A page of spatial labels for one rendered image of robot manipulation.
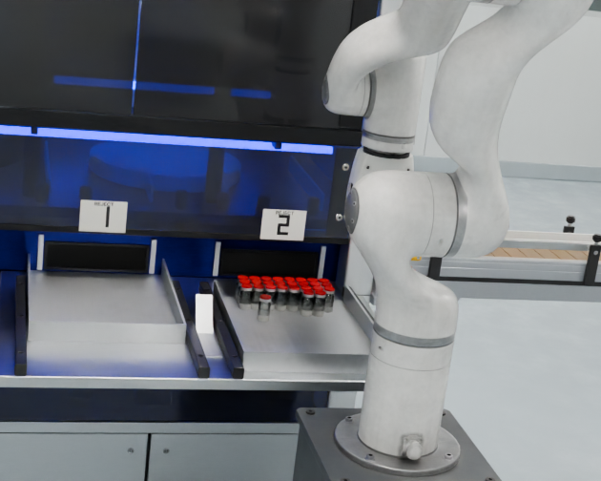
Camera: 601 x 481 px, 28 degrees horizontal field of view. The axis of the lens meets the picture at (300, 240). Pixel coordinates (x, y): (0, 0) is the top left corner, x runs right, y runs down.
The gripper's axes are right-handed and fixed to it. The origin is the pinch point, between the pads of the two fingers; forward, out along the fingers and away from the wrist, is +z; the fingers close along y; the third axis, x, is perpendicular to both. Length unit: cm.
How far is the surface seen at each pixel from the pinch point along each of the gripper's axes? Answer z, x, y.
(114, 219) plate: 9, -35, 39
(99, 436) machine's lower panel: 53, -35, 39
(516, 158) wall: 99, -495, -247
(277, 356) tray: 19.5, 2.4, 14.5
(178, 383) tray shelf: 23.2, 5.4, 30.7
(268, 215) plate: 6.6, -34.5, 10.1
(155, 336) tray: 21.1, -8.6, 33.2
